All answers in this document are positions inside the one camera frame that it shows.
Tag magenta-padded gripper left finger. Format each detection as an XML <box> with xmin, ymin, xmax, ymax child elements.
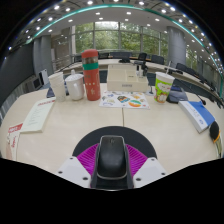
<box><xmin>55</xmin><ymin>143</ymin><xmax>101</xmax><ymax>190</ymax></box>

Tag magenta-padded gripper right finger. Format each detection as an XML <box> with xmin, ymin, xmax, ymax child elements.
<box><xmin>124</xmin><ymin>143</ymin><xmax>168</xmax><ymax>190</ymax></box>

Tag black computer mouse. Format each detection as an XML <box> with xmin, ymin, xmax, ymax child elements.
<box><xmin>95</xmin><ymin>134</ymin><xmax>129</xmax><ymax>181</ymax></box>

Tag black mouse pad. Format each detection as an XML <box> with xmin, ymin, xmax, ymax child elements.
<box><xmin>72</xmin><ymin>125</ymin><xmax>158</xmax><ymax>159</ymax></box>

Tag white booklet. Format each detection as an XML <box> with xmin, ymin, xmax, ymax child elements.
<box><xmin>20</xmin><ymin>96</ymin><xmax>57</xmax><ymax>134</ymax></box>

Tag red and white leaflet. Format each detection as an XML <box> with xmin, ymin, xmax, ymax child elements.
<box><xmin>6</xmin><ymin>122</ymin><xmax>24</xmax><ymax>161</ymax></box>

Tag colourful sticker sheet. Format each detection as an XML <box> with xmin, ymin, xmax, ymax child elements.
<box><xmin>98</xmin><ymin>90</ymin><xmax>151</xmax><ymax>110</ymax></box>

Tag blue and white book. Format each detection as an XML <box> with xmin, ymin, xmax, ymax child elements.
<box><xmin>177</xmin><ymin>100</ymin><xmax>216</xmax><ymax>134</ymax></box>

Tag handheld microphone with foam head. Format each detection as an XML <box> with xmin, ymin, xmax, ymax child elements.
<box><xmin>208</xmin><ymin>120</ymin><xmax>224</xmax><ymax>158</ymax></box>

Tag black conference microphone unit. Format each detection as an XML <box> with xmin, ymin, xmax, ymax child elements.
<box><xmin>166</xmin><ymin>85</ymin><xmax>208</xmax><ymax>106</ymax></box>

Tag white lidded mug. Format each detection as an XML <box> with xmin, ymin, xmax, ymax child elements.
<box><xmin>64</xmin><ymin>69</ymin><xmax>86</xmax><ymax>102</ymax></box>

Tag green printed paper cup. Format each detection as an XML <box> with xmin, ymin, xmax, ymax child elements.
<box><xmin>153</xmin><ymin>71</ymin><xmax>176</xmax><ymax>104</ymax></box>

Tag stack of white paper cups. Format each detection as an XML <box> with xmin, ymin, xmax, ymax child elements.
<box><xmin>47</xmin><ymin>71</ymin><xmax>67</xmax><ymax>102</ymax></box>

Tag white cardboard box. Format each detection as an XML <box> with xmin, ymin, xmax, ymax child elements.
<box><xmin>106</xmin><ymin>64</ymin><xmax>150</xmax><ymax>93</ymax></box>

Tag red drink bottle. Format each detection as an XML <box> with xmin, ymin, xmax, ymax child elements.
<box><xmin>81</xmin><ymin>48</ymin><xmax>102</xmax><ymax>102</ymax></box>

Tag dark office chairs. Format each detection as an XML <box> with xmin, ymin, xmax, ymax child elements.
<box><xmin>74</xmin><ymin>50</ymin><xmax>218</xmax><ymax>91</ymax></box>

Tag long curved conference desk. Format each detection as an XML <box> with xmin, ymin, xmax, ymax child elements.
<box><xmin>63</xmin><ymin>58</ymin><xmax>223</xmax><ymax>101</ymax></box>

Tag ceiling lights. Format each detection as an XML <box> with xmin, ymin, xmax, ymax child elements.
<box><xmin>8</xmin><ymin>0</ymin><xmax>223</xmax><ymax>68</ymax></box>

